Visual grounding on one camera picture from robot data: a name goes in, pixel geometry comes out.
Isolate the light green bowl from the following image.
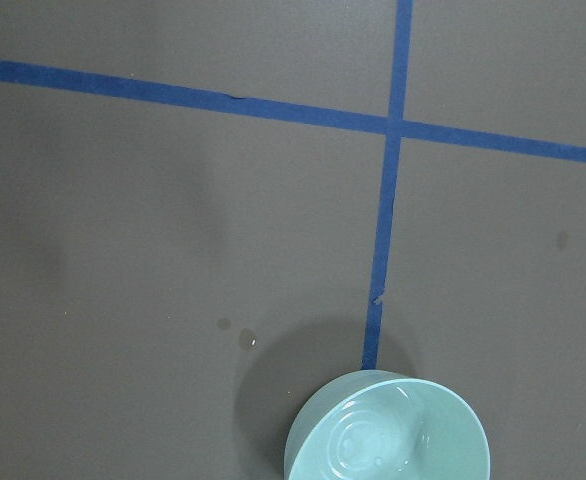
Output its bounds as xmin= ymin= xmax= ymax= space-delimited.
xmin=284 ymin=370 xmax=491 ymax=479

